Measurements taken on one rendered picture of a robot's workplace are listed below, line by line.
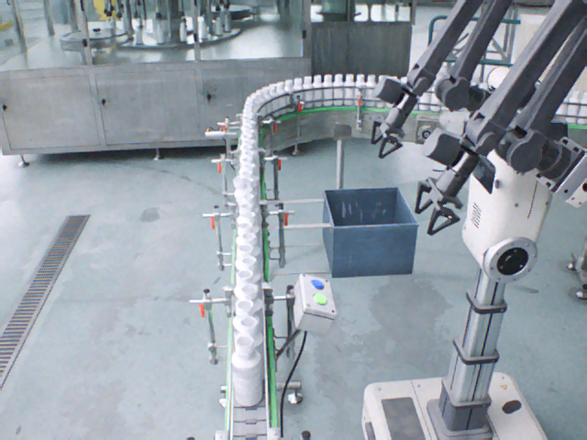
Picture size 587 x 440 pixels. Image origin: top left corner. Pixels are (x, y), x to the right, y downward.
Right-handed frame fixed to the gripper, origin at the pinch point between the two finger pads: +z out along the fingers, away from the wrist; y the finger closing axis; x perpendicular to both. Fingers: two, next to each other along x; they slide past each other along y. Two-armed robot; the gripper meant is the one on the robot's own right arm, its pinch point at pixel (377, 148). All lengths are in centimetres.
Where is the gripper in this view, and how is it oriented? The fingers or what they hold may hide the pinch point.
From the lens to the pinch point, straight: 171.6
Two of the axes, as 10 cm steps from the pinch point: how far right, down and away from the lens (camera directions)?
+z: -4.4, 7.7, 4.6
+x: 8.9, 3.1, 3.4
